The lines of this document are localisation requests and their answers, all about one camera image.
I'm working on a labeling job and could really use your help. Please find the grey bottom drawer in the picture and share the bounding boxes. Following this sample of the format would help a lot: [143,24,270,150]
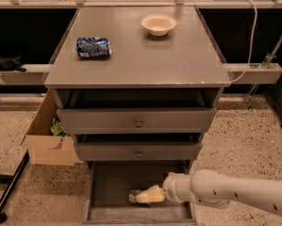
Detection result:
[83,161,197,226]

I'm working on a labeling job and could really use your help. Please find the white cable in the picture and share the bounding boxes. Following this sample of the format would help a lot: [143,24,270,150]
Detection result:
[229,0,258,84]

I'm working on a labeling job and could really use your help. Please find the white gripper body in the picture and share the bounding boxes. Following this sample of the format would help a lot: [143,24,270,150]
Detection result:
[162,172,191,203]

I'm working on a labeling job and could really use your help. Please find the metal diagonal brace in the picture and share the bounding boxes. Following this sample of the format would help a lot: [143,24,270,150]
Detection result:
[260,34,282,69]

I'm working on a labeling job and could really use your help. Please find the blue pepsi can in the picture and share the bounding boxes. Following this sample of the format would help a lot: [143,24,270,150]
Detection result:
[76,38,111,58]

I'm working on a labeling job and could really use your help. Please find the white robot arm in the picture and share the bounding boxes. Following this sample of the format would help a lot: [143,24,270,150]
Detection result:
[129,169,282,217]

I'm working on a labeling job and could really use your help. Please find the white paper bowl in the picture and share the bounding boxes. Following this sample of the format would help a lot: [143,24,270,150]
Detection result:
[141,14,176,37]

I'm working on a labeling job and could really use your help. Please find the black object on rail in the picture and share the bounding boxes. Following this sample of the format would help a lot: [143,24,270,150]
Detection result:
[0,56,26,73]

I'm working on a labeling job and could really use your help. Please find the grey drawer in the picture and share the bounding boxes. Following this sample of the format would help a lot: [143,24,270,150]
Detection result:
[83,161,197,226]
[57,108,216,135]
[75,142,202,161]

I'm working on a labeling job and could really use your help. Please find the grey top drawer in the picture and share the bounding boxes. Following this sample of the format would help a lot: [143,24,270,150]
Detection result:
[57,108,216,135]

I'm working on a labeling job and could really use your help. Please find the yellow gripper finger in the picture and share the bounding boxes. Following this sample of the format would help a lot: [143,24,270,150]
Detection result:
[136,185,165,203]

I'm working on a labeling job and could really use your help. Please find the cardboard box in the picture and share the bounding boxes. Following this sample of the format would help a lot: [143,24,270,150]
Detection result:
[25,90,76,166]

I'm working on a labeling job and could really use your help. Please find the grey middle drawer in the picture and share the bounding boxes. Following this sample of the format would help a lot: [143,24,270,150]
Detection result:
[75,142,202,161]

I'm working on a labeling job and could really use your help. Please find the green snack bag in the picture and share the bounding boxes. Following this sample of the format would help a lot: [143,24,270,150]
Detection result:
[50,118,66,137]

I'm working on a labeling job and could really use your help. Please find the black floor stand bar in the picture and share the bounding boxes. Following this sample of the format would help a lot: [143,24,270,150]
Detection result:
[0,153,29,224]

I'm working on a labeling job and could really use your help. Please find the green 7up can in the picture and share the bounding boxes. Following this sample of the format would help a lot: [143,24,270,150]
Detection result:
[128,189,152,205]

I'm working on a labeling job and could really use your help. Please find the grey drawer cabinet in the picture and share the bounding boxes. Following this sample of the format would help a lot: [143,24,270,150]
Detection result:
[43,6,232,171]

